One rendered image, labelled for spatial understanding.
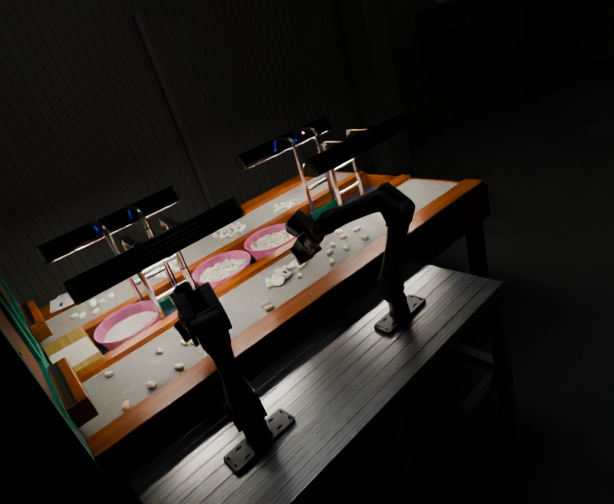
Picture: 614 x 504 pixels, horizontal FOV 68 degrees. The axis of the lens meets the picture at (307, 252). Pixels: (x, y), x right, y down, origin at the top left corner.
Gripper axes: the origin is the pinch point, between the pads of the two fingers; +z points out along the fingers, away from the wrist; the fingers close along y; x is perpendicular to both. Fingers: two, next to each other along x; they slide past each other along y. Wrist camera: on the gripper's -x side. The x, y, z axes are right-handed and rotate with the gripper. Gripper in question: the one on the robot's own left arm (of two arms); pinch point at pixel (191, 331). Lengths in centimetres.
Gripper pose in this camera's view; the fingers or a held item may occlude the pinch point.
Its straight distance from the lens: 154.3
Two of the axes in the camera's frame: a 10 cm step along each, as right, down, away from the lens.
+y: -7.4, 4.7, -4.8
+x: 6.0, 7.8, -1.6
